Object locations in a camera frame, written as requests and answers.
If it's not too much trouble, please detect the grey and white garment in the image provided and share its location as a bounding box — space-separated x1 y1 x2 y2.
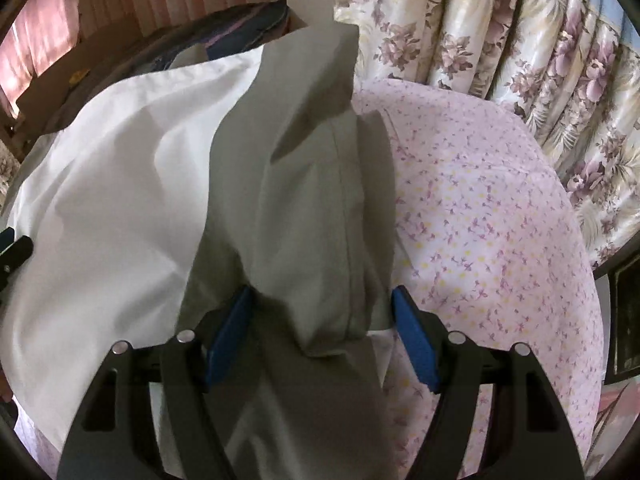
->
0 25 401 480

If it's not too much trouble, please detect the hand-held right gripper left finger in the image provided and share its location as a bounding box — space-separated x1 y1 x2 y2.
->
56 285 254 480

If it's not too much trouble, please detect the pink curtain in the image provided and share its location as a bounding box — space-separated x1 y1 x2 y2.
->
0 7 82 117

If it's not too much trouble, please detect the black and white appliance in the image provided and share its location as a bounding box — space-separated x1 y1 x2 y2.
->
591 244 640 387

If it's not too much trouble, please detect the pink floral tablecloth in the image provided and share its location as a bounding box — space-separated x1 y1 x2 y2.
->
15 77 609 480

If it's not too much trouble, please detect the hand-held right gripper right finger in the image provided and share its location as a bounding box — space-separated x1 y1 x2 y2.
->
391 284 587 480

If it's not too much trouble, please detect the striped blanket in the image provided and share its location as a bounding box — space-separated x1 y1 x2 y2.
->
200 1 297 57

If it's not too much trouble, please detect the blue curtain with floral hem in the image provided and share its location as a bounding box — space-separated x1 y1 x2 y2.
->
332 0 640 267

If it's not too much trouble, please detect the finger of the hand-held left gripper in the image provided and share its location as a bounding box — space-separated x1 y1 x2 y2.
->
0 227 35 282

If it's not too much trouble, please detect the bed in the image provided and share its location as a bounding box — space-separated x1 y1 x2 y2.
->
10 2 301 133

